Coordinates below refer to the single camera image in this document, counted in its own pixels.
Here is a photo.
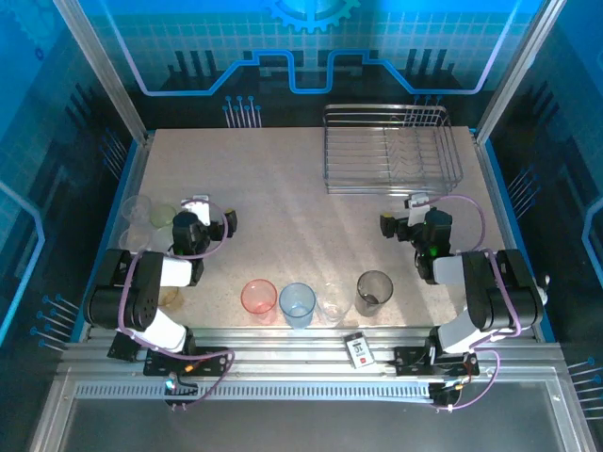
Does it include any green transparent plastic cup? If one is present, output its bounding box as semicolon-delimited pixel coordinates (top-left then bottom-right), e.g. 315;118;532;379
150;203;178;230

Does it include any chrome wire dish rack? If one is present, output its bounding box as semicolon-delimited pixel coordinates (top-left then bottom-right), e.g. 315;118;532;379
322;103;465;197

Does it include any dark grey transparent cup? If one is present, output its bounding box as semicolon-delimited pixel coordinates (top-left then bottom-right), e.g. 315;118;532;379
355;269;395;317

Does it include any red transparent plastic cup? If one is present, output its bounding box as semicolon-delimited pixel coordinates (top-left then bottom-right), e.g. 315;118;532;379
239;278;279;324

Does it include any blue transparent plastic cup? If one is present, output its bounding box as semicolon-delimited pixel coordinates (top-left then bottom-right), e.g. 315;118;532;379
278;282;317;330

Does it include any amber transparent plastic cup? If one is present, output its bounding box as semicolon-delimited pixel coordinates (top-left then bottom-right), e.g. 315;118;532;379
157;285;184;312

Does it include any black white label card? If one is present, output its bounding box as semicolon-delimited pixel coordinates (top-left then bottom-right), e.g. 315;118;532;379
346;331;373;371

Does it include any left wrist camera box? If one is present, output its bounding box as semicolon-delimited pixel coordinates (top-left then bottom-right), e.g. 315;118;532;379
181;195;212;227

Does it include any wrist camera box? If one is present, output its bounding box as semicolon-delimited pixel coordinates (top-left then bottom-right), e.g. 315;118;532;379
181;195;212;227
404;192;432;226

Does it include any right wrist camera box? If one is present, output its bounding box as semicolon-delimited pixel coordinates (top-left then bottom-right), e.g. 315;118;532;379
404;192;432;226

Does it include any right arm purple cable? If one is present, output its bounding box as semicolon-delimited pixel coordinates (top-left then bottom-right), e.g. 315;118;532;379
426;195;524;412

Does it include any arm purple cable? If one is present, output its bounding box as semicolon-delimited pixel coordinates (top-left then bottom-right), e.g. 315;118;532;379
426;195;524;412
117;199;236;411

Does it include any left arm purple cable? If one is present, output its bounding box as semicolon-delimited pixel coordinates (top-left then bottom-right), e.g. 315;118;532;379
117;199;236;411

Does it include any aluminium side rail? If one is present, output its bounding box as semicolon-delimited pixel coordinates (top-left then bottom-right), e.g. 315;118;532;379
84;130;156;343
470;129;517;255

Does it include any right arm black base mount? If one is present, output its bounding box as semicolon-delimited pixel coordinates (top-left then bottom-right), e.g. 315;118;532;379
393;346;481;378

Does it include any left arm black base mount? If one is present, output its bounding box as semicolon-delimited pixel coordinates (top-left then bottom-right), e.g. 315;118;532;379
143;346;232;378

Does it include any black metal bracket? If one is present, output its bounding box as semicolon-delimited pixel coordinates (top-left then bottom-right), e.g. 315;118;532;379
106;331;142;363

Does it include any aluminium front rail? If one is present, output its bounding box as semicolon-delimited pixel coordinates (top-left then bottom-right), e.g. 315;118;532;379
60;327;566;382

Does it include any black cable connector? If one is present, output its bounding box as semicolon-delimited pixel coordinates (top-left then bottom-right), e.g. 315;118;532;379
163;371;199;411
429;380;465;414

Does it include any aluminium frame post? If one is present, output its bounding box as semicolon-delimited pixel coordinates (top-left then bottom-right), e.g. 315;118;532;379
52;0;155;145
474;0;566;145

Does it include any grey slotted cable duct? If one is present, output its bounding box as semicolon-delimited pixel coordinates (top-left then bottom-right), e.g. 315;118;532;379
74;381;432;401

